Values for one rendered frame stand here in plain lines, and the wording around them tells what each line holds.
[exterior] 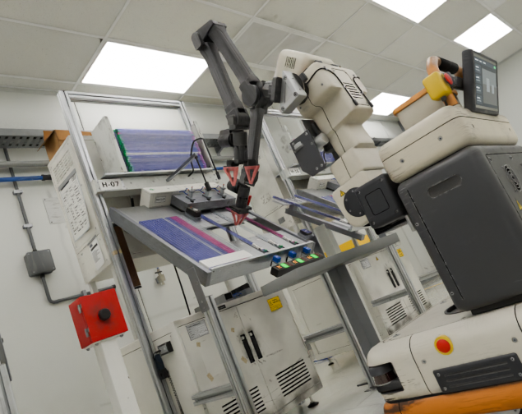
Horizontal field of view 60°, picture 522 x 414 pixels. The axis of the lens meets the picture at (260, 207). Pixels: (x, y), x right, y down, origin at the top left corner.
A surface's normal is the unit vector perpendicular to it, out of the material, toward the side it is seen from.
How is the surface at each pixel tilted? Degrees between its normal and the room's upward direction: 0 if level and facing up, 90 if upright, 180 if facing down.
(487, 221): 90
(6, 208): 90
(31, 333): 90
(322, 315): 90
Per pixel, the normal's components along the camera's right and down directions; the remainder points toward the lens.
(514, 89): -0.67, 0.10
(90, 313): 0.64, -0.43
